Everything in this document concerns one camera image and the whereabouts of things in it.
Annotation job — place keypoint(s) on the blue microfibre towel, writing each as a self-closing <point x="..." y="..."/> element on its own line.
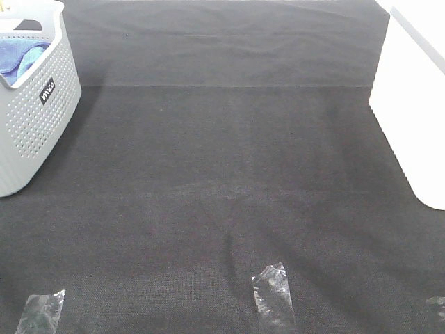
<point x="12" y="51"/>

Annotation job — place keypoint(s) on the light blue towel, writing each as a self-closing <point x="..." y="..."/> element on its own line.
<point x="29" y="58"/>

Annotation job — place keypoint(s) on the black table cloth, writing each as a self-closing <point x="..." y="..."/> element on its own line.
<point x="214" y="138"/>

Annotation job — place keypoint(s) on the clear tape strip middle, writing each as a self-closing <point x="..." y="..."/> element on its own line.
<point x="273" y="300"/>

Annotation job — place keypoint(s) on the clear tape strip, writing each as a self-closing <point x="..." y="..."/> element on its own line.
<point x="41" y="314"/>
<point x="273" y="300"/>
<point x="437" y="305"/>

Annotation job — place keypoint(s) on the grey perforated laundry basket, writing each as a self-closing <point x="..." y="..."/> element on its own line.
<point x="37" y="108"/>

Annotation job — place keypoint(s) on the white storage bin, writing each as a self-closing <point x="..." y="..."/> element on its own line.
<point x="407" y="97"/>

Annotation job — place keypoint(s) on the clear tape strip left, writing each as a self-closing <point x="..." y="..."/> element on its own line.
<point x="41" y="314"/>

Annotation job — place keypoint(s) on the clear tape strip right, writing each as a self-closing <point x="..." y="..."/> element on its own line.
<point x="437" y="305"/>

